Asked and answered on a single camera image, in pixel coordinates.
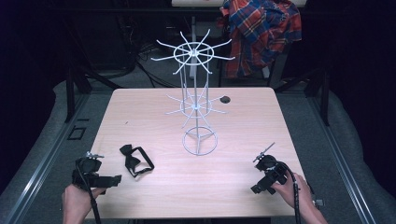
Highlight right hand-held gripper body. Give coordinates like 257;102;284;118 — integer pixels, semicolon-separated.
250;154;289;196

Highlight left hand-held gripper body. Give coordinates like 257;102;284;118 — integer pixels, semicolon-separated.
72;152;122;194

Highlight black bow tie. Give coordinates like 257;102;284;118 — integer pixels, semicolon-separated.
119;144;156;179

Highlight white wire display rack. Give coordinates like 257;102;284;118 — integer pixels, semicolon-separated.
150;28;236;157

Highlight person's left hand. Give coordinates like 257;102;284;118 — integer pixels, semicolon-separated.
62;184;108;224

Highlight person's right hand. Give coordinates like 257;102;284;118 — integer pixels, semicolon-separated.
270;172;314;217

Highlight black metal stand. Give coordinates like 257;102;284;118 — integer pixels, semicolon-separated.
64;59;123;123
274;66;332;127

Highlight red blue plaid shirt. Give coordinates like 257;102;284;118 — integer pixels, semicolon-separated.
217;0;304;79

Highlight white table leg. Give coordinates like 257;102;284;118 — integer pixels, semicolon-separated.
189;15;199;79

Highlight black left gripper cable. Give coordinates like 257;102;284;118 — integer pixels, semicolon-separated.
75;166;103;224

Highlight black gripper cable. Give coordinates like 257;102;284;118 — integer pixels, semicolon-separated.
75;166;103;224
276;161;303;224

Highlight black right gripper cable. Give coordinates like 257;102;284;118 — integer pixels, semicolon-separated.
276;161;303;224

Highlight aluminium floor rail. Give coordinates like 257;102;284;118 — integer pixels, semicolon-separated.
4;92;92;224
306;92;378;224

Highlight black floor cables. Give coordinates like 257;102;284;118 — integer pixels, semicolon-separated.
118;15;191;89

